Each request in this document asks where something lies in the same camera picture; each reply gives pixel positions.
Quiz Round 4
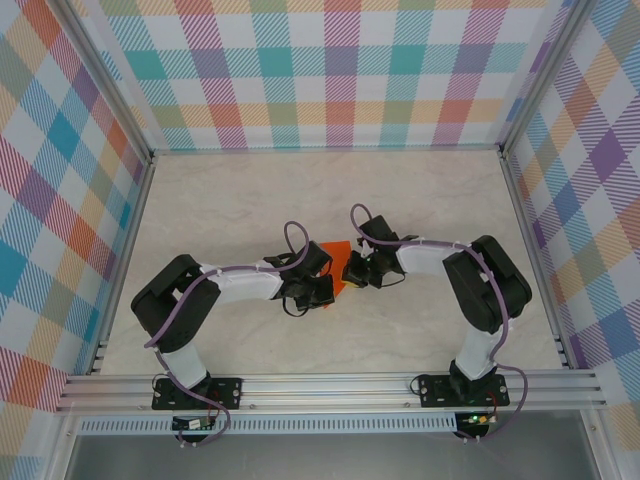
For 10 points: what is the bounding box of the orange paper sheet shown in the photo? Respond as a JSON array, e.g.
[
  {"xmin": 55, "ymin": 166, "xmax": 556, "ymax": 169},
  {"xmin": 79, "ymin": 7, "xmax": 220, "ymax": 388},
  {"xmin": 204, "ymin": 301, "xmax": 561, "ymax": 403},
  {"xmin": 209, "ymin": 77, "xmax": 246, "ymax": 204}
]
[{"xmin": 319, "ymin": 241, "xmax": 352, "ymax": 311}]

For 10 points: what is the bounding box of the grey metal panel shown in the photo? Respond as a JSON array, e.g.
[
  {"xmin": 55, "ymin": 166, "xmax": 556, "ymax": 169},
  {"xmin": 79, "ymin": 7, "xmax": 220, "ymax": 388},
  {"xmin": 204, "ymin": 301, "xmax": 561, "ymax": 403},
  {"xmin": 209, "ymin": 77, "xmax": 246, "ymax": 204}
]
[{"xmin": 64, "ymin": 432, "xmax": 601, "ymax": 480}]

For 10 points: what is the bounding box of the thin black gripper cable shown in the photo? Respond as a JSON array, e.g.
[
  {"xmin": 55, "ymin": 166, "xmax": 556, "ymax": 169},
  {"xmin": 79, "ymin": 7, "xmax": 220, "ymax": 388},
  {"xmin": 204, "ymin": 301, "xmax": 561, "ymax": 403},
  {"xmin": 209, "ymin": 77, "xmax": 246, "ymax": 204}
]
[
  {"xmin": 369, "ymin": 267, "xmax": 407, "ymax": 292},
  {"xmin": 281, "ymin": 294, "xmax": 310, "ymax": 318}
]

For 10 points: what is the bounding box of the wide grooved aluminium rail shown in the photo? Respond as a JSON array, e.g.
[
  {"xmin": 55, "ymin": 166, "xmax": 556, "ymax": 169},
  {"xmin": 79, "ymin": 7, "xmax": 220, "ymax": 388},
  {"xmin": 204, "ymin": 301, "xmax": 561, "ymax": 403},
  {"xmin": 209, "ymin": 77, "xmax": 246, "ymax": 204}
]
[{"xmin": 55, "ymin": 368, "xmax": 609, "ymax": 414}]

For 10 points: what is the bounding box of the thin aluminium rail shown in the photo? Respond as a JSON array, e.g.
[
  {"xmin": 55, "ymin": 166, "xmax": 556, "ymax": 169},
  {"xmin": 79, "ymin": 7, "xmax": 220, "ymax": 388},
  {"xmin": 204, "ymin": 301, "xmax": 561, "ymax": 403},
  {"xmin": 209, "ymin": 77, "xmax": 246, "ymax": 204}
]
[{"xmin": 149, "ymin": 143, "xmax": 504, "ymax": 154}]

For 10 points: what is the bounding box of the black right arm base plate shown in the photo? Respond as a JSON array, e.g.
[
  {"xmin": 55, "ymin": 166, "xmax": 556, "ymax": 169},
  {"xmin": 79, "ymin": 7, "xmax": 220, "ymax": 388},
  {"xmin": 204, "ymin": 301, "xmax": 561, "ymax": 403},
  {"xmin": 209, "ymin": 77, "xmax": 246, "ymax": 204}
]
[{"xmin": 418, "ymin": 373, "xmax": 510, "ymax": 409}]

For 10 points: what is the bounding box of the slotted grey cable duct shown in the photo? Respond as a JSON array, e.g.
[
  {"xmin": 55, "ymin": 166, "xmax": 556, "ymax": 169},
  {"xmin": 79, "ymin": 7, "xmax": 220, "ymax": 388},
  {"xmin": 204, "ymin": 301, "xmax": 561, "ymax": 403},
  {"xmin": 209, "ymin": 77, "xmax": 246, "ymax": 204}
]
[{"xmin": 78, "ymin": 412, "xmax": 459, "ymax": 435}]

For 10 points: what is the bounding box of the aluminium side rail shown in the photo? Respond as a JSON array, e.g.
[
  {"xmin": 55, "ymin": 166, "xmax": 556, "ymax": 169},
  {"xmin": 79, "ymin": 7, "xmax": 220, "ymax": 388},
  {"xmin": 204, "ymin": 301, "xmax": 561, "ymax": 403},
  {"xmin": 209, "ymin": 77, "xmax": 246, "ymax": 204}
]
[
  {"xmin": 89, "ymin": 149, "xmax": 157, "ymax": 376},
  {"xmin": 498, "ymin": 144, "xmax": 572, "ymax": 370}
]

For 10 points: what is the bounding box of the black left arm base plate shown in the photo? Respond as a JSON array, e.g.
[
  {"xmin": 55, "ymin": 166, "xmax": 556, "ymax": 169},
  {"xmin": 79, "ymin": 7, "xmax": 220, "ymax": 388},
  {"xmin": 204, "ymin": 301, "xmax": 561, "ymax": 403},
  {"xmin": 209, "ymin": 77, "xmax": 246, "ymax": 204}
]
[{"xmin": 152, "ymin": 377, "xmax": 245, "ymax": 411}]

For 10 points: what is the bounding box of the aluminium corner post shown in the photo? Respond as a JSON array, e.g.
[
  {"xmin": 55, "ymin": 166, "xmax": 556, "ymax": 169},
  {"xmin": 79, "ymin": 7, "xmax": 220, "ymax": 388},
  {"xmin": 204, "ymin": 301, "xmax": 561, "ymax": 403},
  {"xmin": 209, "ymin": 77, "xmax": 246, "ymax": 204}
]
[
  {"xmin": 498, "ymin": 0, "xmax": 600, "ymax": 154},
  {"xmin": 52, "ymin": 0, "xmax": 157, "ymax": 162}
]

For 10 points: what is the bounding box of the aluminium lower frame bar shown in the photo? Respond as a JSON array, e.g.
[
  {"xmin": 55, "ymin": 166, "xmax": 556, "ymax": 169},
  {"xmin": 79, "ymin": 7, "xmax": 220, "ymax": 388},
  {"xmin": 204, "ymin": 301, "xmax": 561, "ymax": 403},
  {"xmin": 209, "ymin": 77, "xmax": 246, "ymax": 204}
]
[
  {"xmin": 582, "ymin": 407, "xmax": 619, "ymax": 480},
  {"xmin": 44, "ymin": 412, "xmax": 84, "ymax": 480}
]

